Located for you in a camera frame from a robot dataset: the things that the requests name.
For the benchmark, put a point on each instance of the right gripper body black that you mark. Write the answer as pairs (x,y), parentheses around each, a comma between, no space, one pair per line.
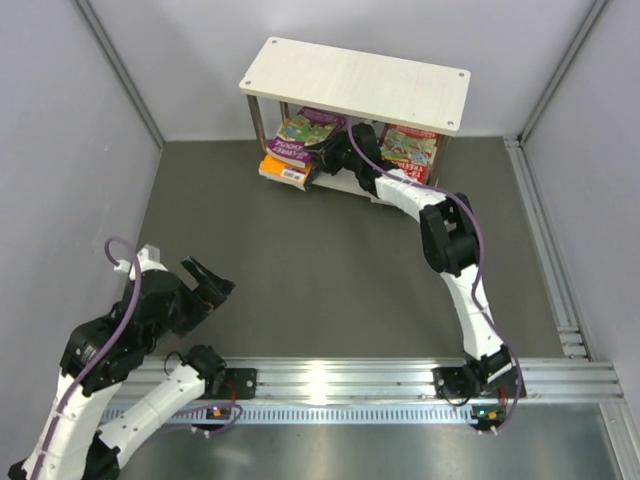
(337,155)

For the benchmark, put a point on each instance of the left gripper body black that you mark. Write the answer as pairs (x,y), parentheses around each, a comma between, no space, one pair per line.
(189,311)

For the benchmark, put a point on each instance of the dark blue Nineteen Eighty-Four book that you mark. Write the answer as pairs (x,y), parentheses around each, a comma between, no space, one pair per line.
(312,177)

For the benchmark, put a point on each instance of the purple treehouse book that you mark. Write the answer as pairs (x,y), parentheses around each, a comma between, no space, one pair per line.
(308,127)

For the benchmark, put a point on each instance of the orange yellow book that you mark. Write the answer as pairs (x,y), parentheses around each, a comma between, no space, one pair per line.
(282,172)

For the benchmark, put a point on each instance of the red treehouse book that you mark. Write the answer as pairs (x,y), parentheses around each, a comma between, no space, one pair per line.
(412,150)

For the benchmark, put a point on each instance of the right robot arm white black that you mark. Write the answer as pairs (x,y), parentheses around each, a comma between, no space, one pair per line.
(453,247)

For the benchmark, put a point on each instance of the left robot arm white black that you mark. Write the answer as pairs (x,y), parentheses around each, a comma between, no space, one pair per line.
(102,353)

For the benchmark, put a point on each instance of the white two-tier shelf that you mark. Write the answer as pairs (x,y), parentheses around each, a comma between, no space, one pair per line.
(362,85)

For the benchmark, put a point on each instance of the aluminium rail base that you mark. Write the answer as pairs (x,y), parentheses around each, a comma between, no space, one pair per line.
(398,391)

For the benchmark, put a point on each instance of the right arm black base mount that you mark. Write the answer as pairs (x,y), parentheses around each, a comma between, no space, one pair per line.
(452,385)

